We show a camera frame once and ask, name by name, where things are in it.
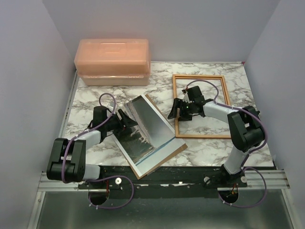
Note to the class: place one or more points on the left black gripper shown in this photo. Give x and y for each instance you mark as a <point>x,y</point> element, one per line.
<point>127,121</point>

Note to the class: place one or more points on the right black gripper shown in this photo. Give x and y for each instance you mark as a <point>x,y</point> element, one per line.
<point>178,103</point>

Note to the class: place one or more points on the orange wooden picture frame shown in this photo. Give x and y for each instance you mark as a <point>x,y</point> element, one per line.
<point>221,78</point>

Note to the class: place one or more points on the landscape photo print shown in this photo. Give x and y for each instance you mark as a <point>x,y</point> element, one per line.
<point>133,144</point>

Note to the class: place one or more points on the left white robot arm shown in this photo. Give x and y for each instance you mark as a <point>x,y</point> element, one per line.
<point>67,162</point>

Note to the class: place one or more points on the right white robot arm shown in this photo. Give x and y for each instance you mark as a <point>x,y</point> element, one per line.
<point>246,129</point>

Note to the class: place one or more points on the brown cardboard backing board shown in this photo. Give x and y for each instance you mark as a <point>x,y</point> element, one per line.
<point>166,162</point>

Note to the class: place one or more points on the orange translucent plastic storage box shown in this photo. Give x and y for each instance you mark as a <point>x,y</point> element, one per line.
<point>113,62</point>

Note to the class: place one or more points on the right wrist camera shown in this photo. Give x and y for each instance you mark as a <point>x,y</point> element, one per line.
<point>193,95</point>

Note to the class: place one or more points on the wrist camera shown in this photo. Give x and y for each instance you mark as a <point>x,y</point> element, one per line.
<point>193,95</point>
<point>101,114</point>

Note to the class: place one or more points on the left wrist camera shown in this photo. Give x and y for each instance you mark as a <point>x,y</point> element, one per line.
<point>101,114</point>

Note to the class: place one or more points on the aluminium extrusion frame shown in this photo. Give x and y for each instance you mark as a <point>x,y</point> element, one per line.
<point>54,161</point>

